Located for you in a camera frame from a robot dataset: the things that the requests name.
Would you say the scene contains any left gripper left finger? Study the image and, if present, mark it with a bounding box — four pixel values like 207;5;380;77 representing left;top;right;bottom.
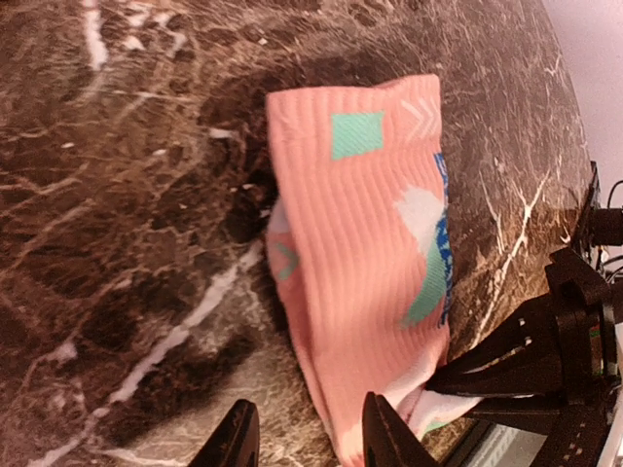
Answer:
188;399;260;467

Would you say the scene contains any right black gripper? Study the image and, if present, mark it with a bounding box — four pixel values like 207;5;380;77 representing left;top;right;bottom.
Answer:
426;248;622;466

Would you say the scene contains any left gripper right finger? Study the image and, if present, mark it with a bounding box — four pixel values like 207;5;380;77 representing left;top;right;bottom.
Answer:
362;392;438;467

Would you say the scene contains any pink patterned sock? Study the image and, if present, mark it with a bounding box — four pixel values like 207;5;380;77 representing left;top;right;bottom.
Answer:
267;75;475;466

